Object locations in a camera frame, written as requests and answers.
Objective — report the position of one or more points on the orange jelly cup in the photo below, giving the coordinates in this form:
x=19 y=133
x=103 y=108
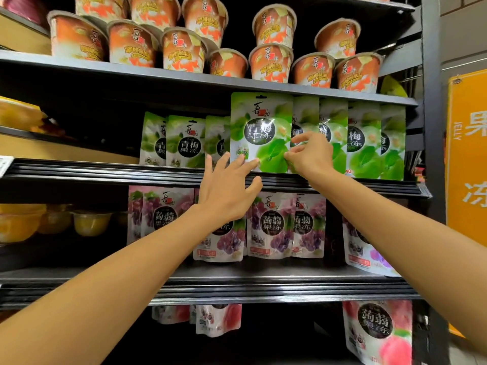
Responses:
x=204 y=19
x=154 y=9
x=133 y=45
x=228 y=64

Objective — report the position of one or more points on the person's left hand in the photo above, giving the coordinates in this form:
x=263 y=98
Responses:
x=228 y=194

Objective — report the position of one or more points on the orange aisle sign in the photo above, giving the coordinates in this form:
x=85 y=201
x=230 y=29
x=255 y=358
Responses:
x=468 y=163

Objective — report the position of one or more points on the pink-white jelly bag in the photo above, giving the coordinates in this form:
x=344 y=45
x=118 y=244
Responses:
x=218 y=319
x=171 y=314
x=377 y=330

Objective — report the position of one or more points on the stack of orange tubs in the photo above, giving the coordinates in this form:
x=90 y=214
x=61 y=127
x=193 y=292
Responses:
x=270 y=64

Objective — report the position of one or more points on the row of yellow tubs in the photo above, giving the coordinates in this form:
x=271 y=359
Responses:
x=46 y=220

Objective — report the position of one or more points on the person's right forearm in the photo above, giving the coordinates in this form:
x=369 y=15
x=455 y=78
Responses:
x=411 y=247

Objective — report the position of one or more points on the pink packet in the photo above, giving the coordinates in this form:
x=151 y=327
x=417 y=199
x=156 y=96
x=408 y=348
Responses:
x=27 y=7

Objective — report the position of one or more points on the person's right hand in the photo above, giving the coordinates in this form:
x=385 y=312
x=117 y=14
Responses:
x=312 y=157

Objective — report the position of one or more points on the row of purple-white bags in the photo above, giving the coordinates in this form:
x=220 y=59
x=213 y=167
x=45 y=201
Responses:
x=274 y=224

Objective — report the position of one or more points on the row of green-white bags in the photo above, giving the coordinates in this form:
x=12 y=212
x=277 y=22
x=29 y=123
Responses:
x=365 y=140

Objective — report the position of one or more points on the cardboard box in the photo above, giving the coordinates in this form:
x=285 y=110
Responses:
x=23 y=38

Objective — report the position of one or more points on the brown cardboard sheet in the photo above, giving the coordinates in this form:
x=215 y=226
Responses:
x=61 y=150

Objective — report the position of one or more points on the green round object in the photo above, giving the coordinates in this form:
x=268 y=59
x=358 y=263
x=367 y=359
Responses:
x=394 y=87

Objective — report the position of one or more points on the dark grey metal shelf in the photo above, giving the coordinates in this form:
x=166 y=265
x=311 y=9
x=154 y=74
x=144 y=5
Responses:
x=114 y=172

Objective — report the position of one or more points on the person's left forearm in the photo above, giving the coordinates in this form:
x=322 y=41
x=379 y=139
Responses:
x=99 y=300

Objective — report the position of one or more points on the green plum pouch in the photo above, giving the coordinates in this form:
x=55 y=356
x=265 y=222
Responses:
x=259 y=121

